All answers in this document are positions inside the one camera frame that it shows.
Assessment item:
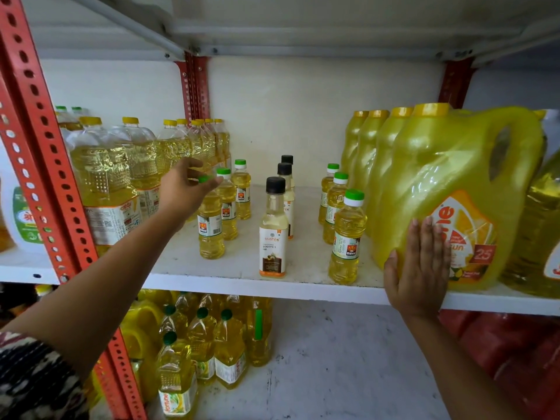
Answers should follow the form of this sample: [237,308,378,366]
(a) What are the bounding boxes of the person's right hand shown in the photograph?
[384,216,452,320]

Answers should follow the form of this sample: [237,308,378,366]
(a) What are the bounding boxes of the person's left hand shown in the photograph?
[160,157,224,229]

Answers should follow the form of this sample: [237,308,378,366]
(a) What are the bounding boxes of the big yellow oil jug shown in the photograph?
[374,103,546,292]
[340,111,369,176]
[350,110,390,194]
[365,107,414,237]

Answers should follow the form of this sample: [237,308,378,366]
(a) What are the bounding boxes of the person's left forearm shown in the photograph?
[2,210,184,382]

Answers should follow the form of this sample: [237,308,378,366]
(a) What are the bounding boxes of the person's right forearm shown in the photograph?
[402,312,532,420]

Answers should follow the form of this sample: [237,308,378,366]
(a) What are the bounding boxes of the small green-cap oil bottle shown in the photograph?
[197,175,226,260]
[216,168,239,241]
[328,189,368,286]
[323,172,349,245]
[318,163,340,226]
[231,159,252,221]

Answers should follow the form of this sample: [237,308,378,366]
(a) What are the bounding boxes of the row of slim yellow-cap bottles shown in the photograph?
[157,118,232,176]

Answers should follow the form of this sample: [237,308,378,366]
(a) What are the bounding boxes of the large yellow-cap oil bottle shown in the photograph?
[66,116,143,257]
[111,117,162,222]

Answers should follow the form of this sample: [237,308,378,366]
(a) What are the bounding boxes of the black-cap coconut oil bottle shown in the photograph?
[259,176,289,279]
[277,163,295,240]
[281,155,296,191]

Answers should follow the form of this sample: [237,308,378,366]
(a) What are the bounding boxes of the white metal shelf board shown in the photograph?
[90,297,451,420]
[20,0,560,69]
[0,183,560,317]

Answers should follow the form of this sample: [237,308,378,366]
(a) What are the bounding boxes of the clear oil jug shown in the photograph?
[501,148,560,299]

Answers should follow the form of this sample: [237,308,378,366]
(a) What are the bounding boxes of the stack of red packets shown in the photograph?
[437,309,560,420]

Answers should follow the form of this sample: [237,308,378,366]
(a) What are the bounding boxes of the yellow plastic oil can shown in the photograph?
[120,289,174,405]

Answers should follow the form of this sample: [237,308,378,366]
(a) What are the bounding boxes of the cluster of medium green-cap bottles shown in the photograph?
[157,293,274,420]

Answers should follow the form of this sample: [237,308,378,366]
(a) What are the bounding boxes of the white jug green label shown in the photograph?
[0,140,47,254]

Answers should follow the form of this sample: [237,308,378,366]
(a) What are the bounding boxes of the dark packaged goods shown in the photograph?
[0,283,55,329]

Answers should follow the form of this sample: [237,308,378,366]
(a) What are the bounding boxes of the patterned dark sleeve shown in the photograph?
[0,331,90,420]

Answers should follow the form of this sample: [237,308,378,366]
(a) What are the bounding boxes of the red perforated shelf post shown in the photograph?
[174,52,211,123]
[0,0,148,420]
[438,57,477,110]

